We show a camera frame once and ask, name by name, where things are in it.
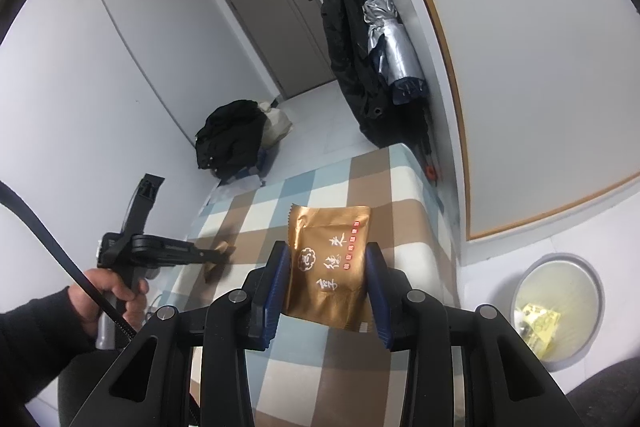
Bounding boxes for round grey trash bin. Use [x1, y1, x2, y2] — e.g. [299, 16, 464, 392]
[511, 253, 603, 372]

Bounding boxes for black cable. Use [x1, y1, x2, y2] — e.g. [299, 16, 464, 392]
[0, 179, 138, 338]

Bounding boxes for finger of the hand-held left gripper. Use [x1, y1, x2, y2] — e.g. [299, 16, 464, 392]
[192, 245, 233, 266]

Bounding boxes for white bag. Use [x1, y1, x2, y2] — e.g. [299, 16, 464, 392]
[257, 101, 293, 148]

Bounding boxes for grey door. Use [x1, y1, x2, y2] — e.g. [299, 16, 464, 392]
[201, 0, 337, 100]

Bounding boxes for small gold snack packet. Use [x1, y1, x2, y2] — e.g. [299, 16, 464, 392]
[202, 243, 236, 284]

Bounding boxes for hanging black coat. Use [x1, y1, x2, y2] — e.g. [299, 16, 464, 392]
[320, 0, 431, 148]

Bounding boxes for person's left hand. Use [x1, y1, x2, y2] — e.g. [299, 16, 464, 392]
[67, 268, 150, 335]

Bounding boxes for person's grey trouser leg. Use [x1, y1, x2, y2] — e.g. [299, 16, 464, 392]
[565, 347, 640, 427]

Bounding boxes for yellow wrapper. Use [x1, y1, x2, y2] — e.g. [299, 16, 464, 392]
[515, 302, 561, 350]

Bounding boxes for white paper sheets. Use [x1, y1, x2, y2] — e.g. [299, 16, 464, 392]
[207, 174, 266, 205]

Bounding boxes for checked blanket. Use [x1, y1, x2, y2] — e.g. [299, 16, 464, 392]
[145, 142, 453, 427]

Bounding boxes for black jacket pile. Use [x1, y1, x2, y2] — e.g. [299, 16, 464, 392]
[194, 99, 268, 172]

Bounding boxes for person's left forearm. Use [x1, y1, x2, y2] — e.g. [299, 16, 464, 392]
[0, 286, 106, 413]

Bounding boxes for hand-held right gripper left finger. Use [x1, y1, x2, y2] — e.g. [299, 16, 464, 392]
[67, 241, 291, 427]

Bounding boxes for silver folded umbrella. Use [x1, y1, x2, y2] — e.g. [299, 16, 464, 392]
[345, 0, 428, 108]

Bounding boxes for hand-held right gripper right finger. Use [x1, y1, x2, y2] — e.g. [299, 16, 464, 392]
[364, 243, 571, 427]

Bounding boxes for large gold snack packet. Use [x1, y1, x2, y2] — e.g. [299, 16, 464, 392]
[281, 204, 375, 334]

